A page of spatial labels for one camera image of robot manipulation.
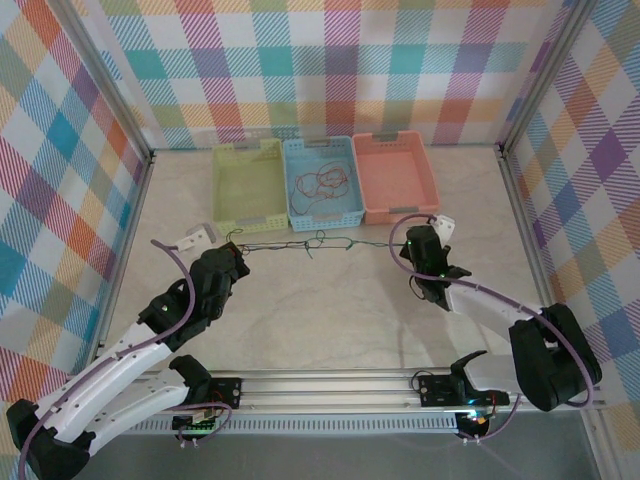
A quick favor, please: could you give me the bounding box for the blue plastic basket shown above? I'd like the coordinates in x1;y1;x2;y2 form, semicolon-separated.
282;135;367;235

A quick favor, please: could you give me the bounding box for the green cable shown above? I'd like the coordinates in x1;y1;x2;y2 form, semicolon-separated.
234;231;405;262

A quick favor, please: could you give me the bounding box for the pink plastic basket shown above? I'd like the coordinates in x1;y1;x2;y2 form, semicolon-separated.
351;130;442;226

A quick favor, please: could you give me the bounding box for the red thin cable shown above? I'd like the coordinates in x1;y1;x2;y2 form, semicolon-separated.
291;169;351;217

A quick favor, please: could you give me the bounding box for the orange thin cable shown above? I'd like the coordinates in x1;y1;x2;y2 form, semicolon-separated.
298;162;353;200

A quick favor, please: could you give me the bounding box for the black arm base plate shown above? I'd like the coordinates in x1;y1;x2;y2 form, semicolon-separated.
207;377;244;409
416;370;511;409

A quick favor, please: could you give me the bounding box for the aluminium frame post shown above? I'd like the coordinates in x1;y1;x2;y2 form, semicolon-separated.
498;0;599;156
47;0;157;164

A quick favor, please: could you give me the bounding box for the green plastic basket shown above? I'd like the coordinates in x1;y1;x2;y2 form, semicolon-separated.
210;138;292;238

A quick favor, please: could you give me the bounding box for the slotted grey cable duct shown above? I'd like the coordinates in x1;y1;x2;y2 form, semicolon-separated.
79;417;464;437

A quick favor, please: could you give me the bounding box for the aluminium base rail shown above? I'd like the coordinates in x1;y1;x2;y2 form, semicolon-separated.
58;367;604;416

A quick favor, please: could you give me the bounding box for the aluminium side rail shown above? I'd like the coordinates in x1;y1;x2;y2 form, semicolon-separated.
82;149;157;376
497;144;574;369

